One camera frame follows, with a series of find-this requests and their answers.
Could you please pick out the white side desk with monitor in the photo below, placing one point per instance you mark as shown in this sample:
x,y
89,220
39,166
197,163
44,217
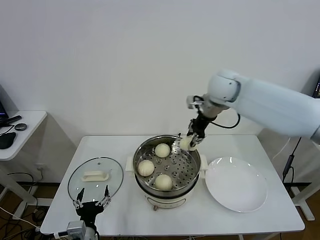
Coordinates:
x,y
27,130

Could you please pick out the steel steamer basket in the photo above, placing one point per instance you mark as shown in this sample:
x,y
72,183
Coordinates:
x,y
180,165

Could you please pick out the glass pot lid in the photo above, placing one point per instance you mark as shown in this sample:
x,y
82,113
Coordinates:
x,y
95,177

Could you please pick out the black computer monitor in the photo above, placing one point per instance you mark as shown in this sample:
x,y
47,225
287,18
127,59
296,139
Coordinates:
x,y
2,105

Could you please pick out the open laptop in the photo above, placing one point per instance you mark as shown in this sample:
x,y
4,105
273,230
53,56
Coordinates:
x,y
317,87

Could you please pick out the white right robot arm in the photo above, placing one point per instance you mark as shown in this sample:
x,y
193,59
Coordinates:
x,y
262,105

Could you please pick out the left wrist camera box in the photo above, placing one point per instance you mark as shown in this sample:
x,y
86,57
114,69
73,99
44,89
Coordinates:
x,y
76,228

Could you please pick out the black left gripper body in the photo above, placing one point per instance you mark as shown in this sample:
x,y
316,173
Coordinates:
x,y
89,210

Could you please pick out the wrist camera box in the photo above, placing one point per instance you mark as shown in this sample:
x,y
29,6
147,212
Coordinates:
x,y
195,102
76,228

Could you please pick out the white steamed baozi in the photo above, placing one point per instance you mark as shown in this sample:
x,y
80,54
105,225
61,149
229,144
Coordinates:
x,y
162,150
163,182
145,168
185,144

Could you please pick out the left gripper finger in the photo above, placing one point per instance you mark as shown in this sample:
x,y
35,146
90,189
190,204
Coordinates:
x,y
106,198
78,200

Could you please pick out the black remote control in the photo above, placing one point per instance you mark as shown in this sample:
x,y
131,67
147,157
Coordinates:
x,y
13,119

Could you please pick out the white round plate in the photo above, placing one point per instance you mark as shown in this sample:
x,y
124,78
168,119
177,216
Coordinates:
x,y
235,185

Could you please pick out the cream electric cooking pot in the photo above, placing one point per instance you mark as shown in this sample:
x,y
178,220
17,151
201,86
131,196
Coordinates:
x,y
167,200

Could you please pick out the white side desk with laptop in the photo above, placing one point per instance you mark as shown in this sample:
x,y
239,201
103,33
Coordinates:
x,y
306,180

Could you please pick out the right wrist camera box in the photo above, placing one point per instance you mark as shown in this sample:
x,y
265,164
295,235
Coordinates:
x,y
195,102

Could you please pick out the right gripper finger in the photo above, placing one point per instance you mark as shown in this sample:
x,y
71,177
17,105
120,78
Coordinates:
x,y
190,128
197,141

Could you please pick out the white wall socket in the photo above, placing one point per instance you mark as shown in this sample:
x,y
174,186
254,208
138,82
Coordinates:
x,y
40,170

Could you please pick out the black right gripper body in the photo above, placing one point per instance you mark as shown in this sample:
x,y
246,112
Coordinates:
x,y
200,127

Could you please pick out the round dark grey puck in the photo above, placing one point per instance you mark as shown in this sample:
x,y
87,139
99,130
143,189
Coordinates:
x,y
21,126

